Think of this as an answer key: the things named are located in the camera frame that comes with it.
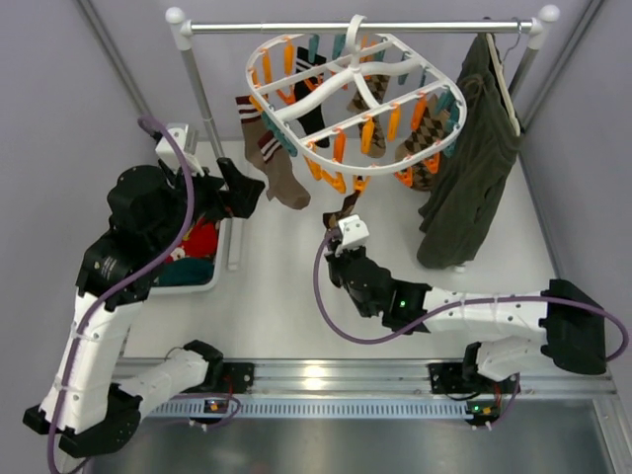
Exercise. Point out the tan maroon striped sock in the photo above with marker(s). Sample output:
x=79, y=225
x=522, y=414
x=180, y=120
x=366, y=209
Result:
x=253, y=130

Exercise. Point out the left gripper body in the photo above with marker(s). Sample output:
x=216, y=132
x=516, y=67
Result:
x=212, y=188

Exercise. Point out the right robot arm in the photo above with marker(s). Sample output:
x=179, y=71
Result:
x=558, y=326

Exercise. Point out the wooden clothes hanger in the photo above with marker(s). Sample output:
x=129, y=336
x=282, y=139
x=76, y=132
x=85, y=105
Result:
x=498, y=70

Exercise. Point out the white clip hanger frame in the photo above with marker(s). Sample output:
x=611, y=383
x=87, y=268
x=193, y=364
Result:
x=389, y=79

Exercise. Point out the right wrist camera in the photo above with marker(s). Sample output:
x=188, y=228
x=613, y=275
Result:
x=354, y=233

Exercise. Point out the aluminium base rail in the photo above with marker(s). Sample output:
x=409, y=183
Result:
x=373, y=389

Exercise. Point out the olive green garment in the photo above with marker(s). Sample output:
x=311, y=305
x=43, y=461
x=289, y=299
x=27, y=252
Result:
x=471, y=181

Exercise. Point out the dark teal sock in basket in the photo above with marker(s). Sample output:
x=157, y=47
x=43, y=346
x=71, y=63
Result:
x=186, y=272

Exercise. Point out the white laundry basket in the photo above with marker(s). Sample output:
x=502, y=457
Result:
x=216, y=259

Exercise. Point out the red sock in basket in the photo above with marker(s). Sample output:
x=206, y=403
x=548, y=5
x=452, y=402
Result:
x=200, y=242

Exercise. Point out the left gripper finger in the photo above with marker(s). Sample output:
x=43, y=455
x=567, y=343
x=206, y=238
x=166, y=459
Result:
x=245, y=193
x=230, y=173

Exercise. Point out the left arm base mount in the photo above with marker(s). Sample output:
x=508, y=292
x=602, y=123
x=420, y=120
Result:
x=236, y=378

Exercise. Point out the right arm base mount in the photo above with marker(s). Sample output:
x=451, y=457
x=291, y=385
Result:
x=446, y=378

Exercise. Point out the white clothes rack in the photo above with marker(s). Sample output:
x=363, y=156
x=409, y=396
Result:
x=215, y=58

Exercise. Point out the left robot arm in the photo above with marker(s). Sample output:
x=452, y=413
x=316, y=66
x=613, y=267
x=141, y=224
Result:
x=86, y=413

